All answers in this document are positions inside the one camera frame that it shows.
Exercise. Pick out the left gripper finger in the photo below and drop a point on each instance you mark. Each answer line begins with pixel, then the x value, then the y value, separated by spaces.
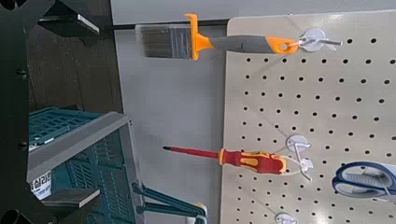
pixel 73 199
pixel 71 26

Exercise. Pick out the dark grey shopping basket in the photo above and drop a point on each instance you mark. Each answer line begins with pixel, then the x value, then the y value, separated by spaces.
pixel 93 174

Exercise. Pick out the red white sealant package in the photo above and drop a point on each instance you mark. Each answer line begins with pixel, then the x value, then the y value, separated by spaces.
pixel 42 186

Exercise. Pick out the grey partition panel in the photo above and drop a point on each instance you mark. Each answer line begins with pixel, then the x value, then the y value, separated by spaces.
pixel 174 102

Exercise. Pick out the red yellow screwdriver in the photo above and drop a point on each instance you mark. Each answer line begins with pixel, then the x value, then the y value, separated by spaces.
pixel 258 161

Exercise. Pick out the white pegboard hook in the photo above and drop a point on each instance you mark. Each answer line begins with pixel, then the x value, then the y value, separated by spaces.
pixel 313 35
pixel 285 219
pixel 297 143

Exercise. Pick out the beige pegboard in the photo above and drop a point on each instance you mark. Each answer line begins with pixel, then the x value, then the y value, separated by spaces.
pixel 309 87

